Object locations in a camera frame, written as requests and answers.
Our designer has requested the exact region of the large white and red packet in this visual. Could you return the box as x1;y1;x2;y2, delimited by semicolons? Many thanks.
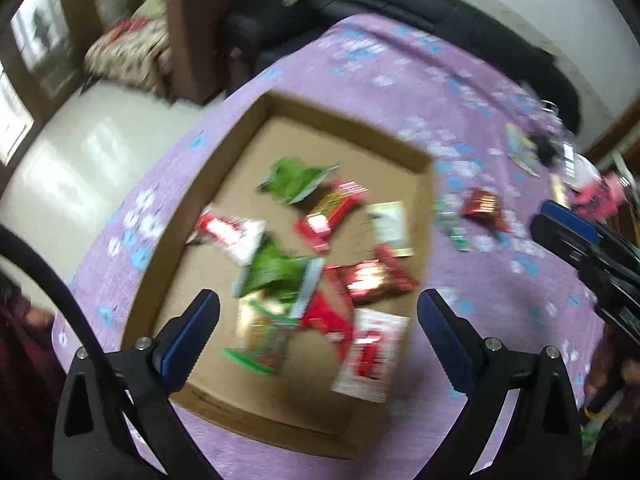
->
330;308;412;405

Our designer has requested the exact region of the small green snack packet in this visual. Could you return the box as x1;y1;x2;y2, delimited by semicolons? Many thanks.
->
256;157;341;206

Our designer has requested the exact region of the brown armchair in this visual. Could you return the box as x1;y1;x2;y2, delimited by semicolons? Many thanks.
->
159;0;321;106

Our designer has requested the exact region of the wooden framed window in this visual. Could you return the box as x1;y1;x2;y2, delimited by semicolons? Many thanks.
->
0;0;86;161

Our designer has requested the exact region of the person's right hand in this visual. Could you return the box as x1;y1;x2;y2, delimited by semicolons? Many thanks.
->
584;322;640;413

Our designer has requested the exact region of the large green snack packet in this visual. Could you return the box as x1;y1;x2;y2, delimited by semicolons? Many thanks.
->
232;235;326;318

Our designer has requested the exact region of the cream and green snack packet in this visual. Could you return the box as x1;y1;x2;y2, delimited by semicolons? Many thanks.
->
365;201;415;258

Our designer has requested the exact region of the dark red clothing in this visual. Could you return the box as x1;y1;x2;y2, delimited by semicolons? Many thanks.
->
0;280;68;480

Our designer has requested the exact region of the purple floral tablecloth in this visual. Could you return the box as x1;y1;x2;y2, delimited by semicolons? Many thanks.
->
52;12;618;480

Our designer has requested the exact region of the black cable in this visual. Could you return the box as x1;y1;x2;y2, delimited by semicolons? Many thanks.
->
0;225;151;441

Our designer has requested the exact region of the black round gadget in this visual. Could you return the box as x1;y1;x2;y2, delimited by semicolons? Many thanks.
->
531;130;563;166

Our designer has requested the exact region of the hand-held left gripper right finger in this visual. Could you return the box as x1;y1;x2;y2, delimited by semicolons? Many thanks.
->
417;289;586;480

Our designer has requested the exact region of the dark red foil snack packet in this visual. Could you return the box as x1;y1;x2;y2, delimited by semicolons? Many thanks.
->
461;188;513;235

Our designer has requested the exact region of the small green candy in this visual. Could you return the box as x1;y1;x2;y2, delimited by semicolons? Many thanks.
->
434;200;472;252

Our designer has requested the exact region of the small white and red sachet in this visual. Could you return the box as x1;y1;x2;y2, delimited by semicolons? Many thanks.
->
187;207;268;267

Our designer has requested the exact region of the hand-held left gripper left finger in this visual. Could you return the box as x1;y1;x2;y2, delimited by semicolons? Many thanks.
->
52;289;222;480

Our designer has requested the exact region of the flat green foil packet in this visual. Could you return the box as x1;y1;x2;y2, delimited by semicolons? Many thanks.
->
504;124;542;177

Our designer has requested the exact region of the pink knitted bag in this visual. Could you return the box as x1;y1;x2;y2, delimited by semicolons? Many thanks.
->
570;172;631;221

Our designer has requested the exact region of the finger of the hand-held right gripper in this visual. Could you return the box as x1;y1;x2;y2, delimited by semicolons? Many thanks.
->
540;199;608;246
529;212;601;281

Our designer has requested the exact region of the cream squeeze tube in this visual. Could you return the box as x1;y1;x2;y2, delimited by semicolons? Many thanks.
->
549;172;571;208

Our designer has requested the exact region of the floral cushion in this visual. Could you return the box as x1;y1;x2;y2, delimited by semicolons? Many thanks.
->
82;0;173;96

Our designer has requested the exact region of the clear packet with green ends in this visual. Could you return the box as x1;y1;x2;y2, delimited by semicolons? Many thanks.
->
222;295;301;376

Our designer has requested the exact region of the cardboard box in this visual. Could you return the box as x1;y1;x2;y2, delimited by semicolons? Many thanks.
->
120;91;436;461

